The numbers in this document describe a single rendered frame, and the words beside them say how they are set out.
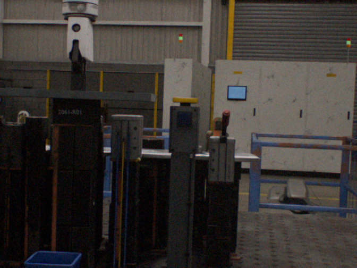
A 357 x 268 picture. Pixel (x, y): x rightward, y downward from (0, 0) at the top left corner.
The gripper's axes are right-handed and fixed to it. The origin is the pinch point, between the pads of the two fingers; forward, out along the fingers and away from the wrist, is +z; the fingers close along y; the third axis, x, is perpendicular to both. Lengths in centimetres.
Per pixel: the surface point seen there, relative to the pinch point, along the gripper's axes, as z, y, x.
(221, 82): -40, 802, -112
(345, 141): 28, 294, -165
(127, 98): 3.3, -7.7, -12.6
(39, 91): 2.6, -6.6, 7.8
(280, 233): 49, 57, -63
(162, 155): 18.9, 22.9, -20.4
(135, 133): 12.4, 11.4, -13.2
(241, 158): 19, 22, -43
